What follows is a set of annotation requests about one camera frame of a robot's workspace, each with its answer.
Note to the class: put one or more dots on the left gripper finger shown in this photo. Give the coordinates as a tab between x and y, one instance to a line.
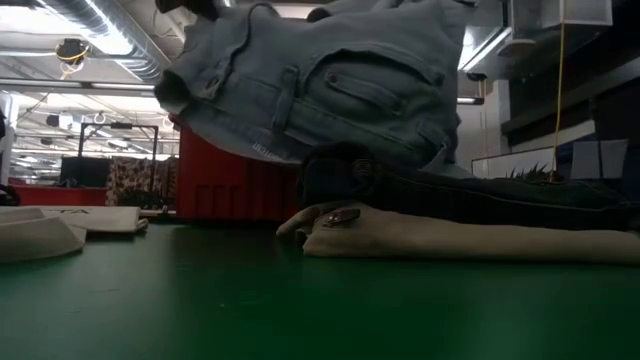
190	7

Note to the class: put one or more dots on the light blue garment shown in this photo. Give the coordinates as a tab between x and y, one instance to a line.
325	90

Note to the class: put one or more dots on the dark blue jeans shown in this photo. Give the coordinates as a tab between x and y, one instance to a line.
450	200

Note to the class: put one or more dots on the khaki shorts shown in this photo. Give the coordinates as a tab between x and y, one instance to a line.
450	240

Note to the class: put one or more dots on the red plastic laundry bin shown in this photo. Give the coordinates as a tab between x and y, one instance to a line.
225	185

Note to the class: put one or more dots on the floral curtain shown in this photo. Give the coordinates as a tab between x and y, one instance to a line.
130	175

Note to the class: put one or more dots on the black monitor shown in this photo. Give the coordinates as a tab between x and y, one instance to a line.
85	172

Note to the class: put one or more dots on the white tote bag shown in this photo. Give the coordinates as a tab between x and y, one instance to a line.
30	235

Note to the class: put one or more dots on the white ceiling box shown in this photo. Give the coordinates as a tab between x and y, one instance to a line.
575	12

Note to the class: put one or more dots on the white board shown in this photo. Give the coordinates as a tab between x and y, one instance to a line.
600	160

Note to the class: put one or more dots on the silver ventilation duct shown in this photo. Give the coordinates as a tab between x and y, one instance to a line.
100	25

